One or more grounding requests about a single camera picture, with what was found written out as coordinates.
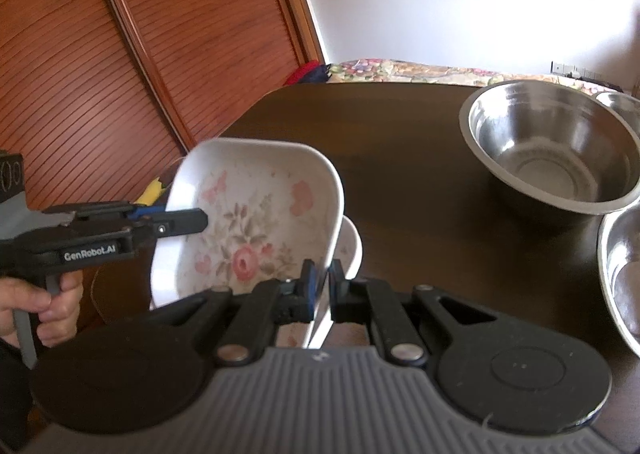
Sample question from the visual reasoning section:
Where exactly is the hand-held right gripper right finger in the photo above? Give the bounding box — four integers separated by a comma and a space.
327, 258, 498, 368

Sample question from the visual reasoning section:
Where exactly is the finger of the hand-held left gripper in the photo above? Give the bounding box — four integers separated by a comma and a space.
42, 201, 167, 222
132, 207, 209, 241

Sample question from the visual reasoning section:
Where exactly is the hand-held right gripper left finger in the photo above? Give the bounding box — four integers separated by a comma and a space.
145, 258, 321, 368

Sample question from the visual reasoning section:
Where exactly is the white floral square plate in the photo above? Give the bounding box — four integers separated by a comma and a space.
277, 216, 365, 350
149, 137, 346, 311

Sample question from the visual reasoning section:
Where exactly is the large steel bowl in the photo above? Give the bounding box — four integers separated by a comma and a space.
458, 80, 640, 218

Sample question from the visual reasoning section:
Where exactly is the medium steel bowl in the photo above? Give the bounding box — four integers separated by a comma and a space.
597, 204, 640, 361

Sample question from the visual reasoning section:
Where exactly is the small steel bowl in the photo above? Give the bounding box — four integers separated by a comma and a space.
594, 91, 640, 136

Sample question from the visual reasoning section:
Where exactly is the person's left hand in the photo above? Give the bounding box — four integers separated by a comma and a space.
0, 270, 85, 348

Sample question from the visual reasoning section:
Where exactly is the wooden louvered wardrobe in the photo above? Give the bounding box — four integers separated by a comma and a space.
0, 0, 326, 215

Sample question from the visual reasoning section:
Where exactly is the red cloth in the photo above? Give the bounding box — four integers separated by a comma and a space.
284, 61, 321, 85

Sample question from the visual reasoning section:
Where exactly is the floral bed sheet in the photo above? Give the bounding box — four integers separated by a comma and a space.
324, 57, 640, 96

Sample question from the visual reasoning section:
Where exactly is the wall socket strip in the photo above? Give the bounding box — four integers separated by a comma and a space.
551, 61, 601, 78

